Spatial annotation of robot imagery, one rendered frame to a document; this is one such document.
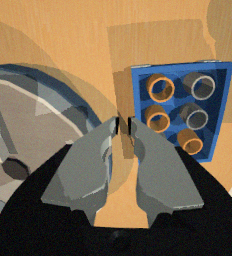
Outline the grey metal bushing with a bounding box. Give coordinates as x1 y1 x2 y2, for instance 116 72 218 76
183 72 215 100
179 102 208 130
158 132 167 139

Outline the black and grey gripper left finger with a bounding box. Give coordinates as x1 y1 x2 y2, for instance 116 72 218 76
0 116 119 254

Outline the bronze bushing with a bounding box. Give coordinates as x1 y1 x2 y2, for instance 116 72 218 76
144 104 170 133
177 128 203 155
146 73 175 102

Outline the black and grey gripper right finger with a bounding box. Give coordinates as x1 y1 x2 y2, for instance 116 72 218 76
128 116 232 253

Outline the blue crate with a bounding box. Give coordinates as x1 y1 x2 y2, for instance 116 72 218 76
131 59 232 163

